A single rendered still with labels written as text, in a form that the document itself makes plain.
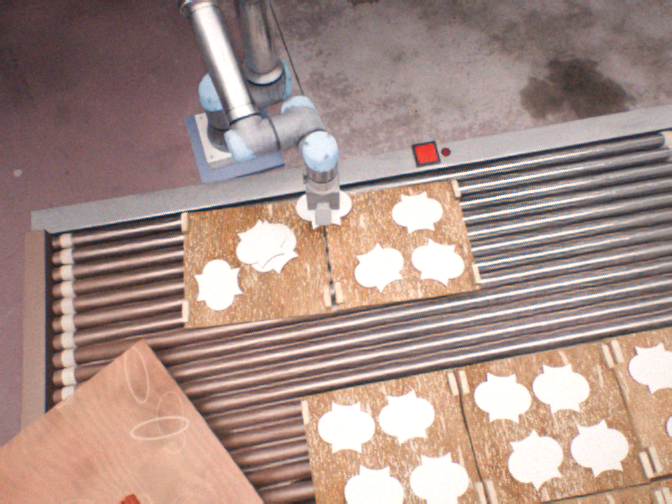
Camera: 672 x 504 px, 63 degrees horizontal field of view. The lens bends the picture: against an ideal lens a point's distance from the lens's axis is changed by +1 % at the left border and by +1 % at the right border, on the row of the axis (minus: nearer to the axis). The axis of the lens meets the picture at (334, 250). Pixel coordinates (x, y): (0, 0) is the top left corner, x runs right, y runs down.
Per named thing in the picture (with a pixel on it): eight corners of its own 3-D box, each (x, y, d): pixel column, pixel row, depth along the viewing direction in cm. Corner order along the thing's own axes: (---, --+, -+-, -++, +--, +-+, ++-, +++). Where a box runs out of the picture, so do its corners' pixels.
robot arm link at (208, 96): (200, 105, 166) (189, 73, 153) (242, 91, 168) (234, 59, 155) (212, 134, 161) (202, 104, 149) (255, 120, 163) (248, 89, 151)
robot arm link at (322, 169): (328, 122, 119) (344, 153, 116) (329, 148, 129) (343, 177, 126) (295, 134, 118) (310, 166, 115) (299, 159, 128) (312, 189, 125)
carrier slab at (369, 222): (321, 199, 164) (321, 197, 162) (453, 182, 166) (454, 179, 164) (337, 310, 152) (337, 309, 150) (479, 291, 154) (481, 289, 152)
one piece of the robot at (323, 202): (302, 205, 126) (305, 231, 141) (340, 205, 126) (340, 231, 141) (302, 160, 130) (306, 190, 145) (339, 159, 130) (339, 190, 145)
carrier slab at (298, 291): (184, 215, 162) (183, 212, 161) (320, 201, 164) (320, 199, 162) (185, 329, 150) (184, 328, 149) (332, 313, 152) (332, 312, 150)
